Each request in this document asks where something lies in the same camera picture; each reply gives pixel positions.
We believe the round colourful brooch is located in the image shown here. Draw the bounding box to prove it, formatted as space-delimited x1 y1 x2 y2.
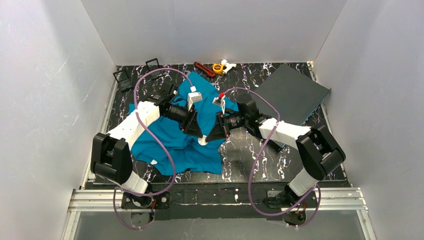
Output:
197 135 208 146

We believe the blue garment cloth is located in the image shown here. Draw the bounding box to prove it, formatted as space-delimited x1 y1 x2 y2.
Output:
131 72 224 176

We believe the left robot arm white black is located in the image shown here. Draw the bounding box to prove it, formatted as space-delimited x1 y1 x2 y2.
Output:
90 84 203 197

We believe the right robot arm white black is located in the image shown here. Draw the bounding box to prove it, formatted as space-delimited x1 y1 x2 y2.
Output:
205 94 346 200

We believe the red black utility knife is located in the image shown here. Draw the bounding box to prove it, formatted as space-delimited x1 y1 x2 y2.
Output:
194 61 216 78

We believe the yellow tape measure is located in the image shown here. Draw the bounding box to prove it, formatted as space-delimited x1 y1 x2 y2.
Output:
211 63 224 75

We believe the white plastic fitting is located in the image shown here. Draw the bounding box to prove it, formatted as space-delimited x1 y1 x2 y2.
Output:
220 59 237 75

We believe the dark grey flat box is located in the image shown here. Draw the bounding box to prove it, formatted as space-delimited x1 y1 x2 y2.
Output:
249 64 331 126

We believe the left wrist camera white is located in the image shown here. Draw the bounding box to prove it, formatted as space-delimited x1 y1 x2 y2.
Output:
187 91 203 111

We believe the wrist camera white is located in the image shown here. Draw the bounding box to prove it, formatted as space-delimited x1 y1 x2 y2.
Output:
187 91 203 111
212 93 226 114

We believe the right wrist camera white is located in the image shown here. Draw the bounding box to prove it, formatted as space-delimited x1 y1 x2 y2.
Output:
212 93 226 114

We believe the black frame stand rear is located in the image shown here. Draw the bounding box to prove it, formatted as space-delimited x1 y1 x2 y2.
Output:
145 58 164 80

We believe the black frame stand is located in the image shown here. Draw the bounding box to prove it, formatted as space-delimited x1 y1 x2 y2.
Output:
145 58 164 80
112 69 134 93

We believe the black frame stand left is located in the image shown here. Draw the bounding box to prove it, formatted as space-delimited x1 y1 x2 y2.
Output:
112 69 134 93

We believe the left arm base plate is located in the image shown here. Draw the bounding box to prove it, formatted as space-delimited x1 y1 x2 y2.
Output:
120 191 171 210

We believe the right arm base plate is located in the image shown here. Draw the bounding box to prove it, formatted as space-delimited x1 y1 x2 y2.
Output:
263 190 322 228

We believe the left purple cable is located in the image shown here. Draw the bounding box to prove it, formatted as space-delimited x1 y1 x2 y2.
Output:
113 67 198 231

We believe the purple cable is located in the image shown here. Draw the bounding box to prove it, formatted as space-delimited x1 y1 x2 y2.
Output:
113 67 198 231
222 87 322 229

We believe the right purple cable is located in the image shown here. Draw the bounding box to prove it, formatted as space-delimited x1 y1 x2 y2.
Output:
222 87 322 229

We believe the aluminium rail frame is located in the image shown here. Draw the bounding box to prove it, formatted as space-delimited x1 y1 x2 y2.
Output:
61 62 378 240

